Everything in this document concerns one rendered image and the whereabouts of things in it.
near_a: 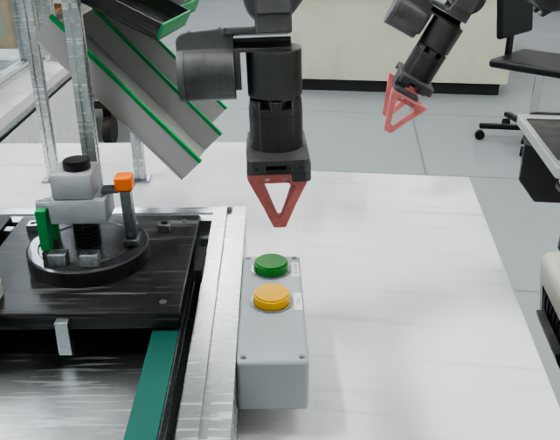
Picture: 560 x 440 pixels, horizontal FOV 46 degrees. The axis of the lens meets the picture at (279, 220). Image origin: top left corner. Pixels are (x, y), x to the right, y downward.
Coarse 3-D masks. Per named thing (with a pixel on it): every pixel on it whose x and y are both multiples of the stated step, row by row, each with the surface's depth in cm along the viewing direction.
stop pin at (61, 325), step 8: (56, 320) 67; (64, 320) 67; (56, 328) 67; (64, 328) 67; (56, 336) 68; (64, 336) 68; (72, 336) 69; (64, 344) 68; (72, 344) 69; (64, 352) 68; (72, 352) 69
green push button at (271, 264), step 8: (264, 256) 79; (272, 256) 79; (280, 256) 79; (256, 264) 77; (264, 264) 77; (272, 264) 77; (280, 264) 77; (264, 272) 76; (272, 272) 76; (280, 272) 76
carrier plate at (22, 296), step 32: (192, 224) 87; (0, 256) 79; (160, 256) 79; (192, 256) 80; (32, 288) 72; (64, 288) 72; (96, 288) 72; (128, 288) 72; (160, 288) 72; (0, 320) 68; (32, 320) 68; (96, 320) 68; (128, 320) 68; (160, 320) 68
